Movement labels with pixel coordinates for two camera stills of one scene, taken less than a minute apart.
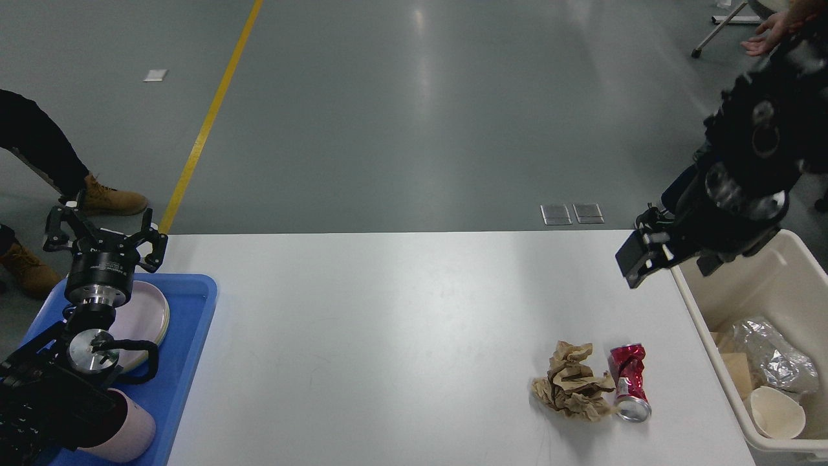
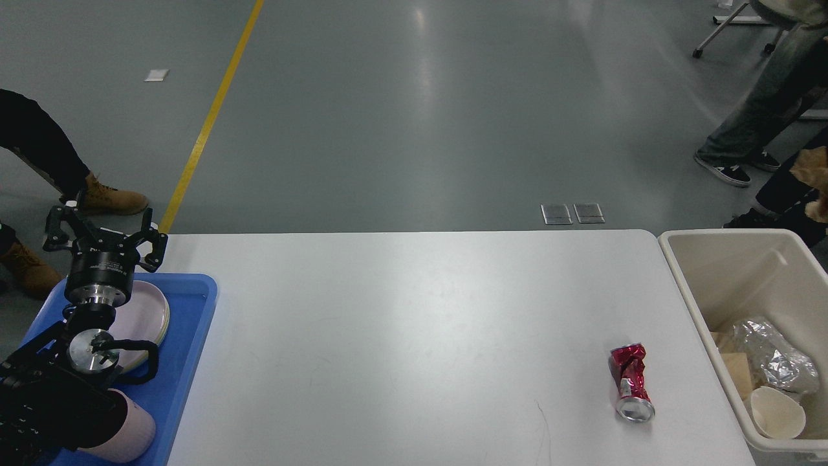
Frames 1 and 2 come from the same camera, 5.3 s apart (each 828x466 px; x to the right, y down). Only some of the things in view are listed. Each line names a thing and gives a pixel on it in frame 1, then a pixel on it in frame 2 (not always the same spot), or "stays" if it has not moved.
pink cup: [132, 439] stays
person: [795, 16] -> [781, 192]
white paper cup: [775, 415] stays
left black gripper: [100, 274] stays
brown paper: [570, 388] -> [812, 169]
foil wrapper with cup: [777, 364] stays
